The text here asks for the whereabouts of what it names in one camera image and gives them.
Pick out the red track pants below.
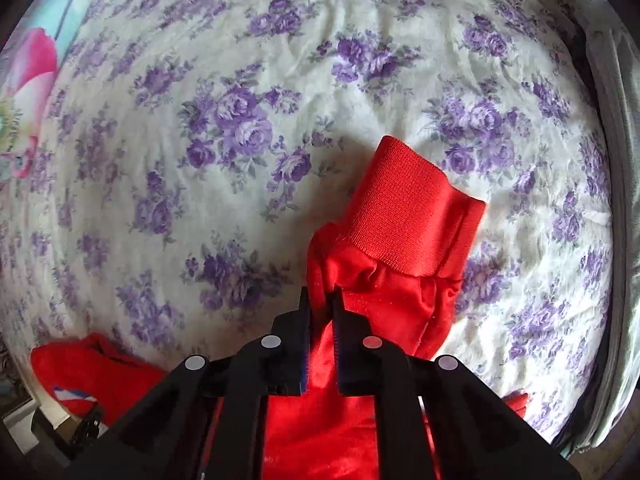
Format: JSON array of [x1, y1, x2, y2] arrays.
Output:
[[29, 134, 532, 480]]

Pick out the purple floral bed sheet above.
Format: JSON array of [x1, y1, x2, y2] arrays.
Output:
[[1, 0, 612, 439]]

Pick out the teal pink floral pillow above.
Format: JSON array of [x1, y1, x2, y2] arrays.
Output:
[[1, 0, 93, 182]]

